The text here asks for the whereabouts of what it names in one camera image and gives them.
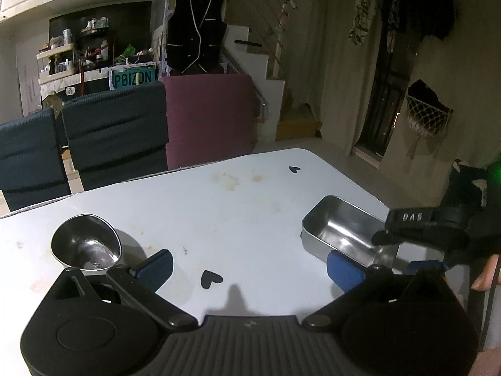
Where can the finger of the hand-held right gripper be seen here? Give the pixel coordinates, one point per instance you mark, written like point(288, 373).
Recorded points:
point(415, 232)
point(426, 266)

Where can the dark blue chair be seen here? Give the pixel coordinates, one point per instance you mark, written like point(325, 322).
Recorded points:
point(113, 133)
point(31, 160)

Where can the black heart sticker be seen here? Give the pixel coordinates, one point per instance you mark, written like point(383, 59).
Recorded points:
point(294, 169)
point(211, 279)

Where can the hanging patterned garment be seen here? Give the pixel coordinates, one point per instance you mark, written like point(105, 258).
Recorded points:
point(364, 4)

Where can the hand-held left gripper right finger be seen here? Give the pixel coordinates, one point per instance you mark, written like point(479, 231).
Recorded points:
point(344, 271)

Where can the staircase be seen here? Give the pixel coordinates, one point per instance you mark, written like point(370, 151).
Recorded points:
point(270, 86)

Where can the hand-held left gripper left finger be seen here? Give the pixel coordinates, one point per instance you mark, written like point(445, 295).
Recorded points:
point(156, 268)

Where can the rectangular steel container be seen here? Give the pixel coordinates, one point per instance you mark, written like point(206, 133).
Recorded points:
point(336, 223)

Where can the dark barred door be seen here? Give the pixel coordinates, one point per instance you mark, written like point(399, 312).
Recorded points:
point(385, 98)

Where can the black vest with white trim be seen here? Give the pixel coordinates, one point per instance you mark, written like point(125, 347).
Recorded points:
point(195, 31)

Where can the person's right hand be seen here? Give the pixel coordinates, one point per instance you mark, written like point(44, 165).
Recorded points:
point(487, 274)

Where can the teal sign board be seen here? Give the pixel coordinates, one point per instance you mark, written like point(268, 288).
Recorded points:
point(133, 79)

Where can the cluttered dark shelf unit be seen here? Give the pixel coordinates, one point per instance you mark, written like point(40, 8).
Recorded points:
point(98, 35)

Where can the white net bag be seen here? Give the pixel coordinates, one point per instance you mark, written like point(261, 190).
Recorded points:
point(428, 113)

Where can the maroon chair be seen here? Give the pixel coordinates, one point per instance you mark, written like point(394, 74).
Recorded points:
point(211, 121)

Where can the small steel bowl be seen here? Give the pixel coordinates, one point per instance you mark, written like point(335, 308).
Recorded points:
point(86, 243)

